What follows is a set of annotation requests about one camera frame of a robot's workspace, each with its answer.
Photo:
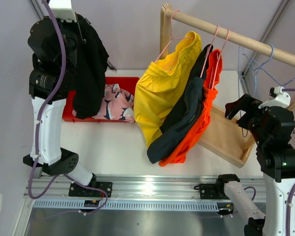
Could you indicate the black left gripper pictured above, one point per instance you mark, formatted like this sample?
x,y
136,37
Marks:
x,y
73,25

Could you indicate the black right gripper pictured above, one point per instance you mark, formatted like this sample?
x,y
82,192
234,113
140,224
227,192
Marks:
x,y
250,104

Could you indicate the black shorts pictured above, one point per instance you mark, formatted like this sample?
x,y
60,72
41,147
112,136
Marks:
x,y
92,64

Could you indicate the orange shorts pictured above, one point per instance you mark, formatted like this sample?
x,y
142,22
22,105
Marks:
x,y
210,92

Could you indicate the dark grey shorts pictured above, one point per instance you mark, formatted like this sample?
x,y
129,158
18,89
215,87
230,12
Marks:
x,y
175,140

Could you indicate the pink shark print shorts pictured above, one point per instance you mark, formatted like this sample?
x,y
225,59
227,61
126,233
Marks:
x,y
117,105

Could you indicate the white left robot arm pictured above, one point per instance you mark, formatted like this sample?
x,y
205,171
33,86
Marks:
x,y
49,89

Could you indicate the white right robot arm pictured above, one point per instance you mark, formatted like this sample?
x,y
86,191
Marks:
x,y
277,162

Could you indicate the yellow shorts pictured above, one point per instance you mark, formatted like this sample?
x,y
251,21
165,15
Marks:
x,y
162,84

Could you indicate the wooden clothes rack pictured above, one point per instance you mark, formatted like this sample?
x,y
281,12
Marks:
x,y
222,144

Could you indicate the red plastic bin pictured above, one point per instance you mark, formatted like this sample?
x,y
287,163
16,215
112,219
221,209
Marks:
x,y
126,83

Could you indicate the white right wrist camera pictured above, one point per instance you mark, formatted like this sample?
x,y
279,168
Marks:
x,y
279,98

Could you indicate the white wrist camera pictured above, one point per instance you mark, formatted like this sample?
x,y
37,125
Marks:
x,y
62,9
279,98

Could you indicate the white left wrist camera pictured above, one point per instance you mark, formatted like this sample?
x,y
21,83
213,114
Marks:
x,y
62,9

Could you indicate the aluminium mounting rail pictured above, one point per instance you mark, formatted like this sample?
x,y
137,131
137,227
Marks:
x,y
145,187

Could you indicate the perforated cable duct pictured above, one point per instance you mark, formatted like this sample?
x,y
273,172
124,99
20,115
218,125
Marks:
x,y
197,206

